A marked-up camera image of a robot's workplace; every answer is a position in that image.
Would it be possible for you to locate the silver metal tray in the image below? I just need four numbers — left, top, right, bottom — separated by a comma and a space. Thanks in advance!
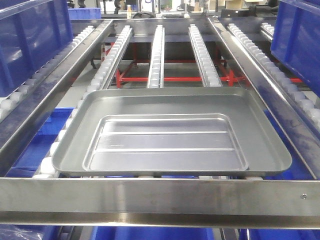
52, 87, 292, 176

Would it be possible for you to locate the middle white roller track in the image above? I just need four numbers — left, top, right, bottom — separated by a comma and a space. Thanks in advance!
146, 24, 165, 88

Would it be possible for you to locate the right white roller track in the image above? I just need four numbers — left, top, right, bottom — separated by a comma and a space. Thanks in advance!
188, 24, 223, 87

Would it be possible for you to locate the blue bin lower left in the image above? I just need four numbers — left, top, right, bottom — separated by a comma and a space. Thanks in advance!
6, 107, 73, 178

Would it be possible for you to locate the blue bin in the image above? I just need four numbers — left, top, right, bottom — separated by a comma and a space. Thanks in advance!
0, 0, 73, 97
6, 107, 73, 178
90, 226, 215, 240
270, 0, 320, 96

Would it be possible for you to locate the blue bin bottom centre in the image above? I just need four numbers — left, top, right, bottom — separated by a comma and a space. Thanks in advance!
90, 226, 215, 240

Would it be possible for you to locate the blue bin upper left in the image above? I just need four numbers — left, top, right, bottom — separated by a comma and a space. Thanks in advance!
0, 0, 73, 97

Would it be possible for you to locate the blue bin upper right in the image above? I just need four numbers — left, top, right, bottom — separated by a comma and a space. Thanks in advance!
270, 0, 320, 96

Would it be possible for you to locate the steel front rack rail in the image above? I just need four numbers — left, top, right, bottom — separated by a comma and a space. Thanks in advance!
0, 178, 320, 229

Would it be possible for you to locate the red metal cart frame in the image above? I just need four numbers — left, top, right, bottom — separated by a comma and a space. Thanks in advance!
115, 42, 302, 89

